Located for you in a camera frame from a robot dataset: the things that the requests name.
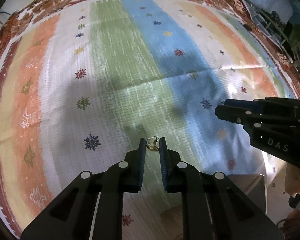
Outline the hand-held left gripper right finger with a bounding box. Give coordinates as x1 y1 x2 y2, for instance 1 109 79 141
159 137 284 240

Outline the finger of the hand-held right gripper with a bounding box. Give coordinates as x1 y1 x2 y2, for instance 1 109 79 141
214 104 299 130
221 97 300 117

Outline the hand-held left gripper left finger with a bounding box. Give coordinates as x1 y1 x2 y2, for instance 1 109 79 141
20 137 147 240

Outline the person's right hand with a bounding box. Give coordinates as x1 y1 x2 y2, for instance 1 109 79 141
284 164 300 198

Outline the metal rack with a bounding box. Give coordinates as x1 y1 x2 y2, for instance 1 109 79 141
242 0 293 46

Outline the striped colourful mat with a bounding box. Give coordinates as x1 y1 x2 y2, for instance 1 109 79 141
0 0 300 240

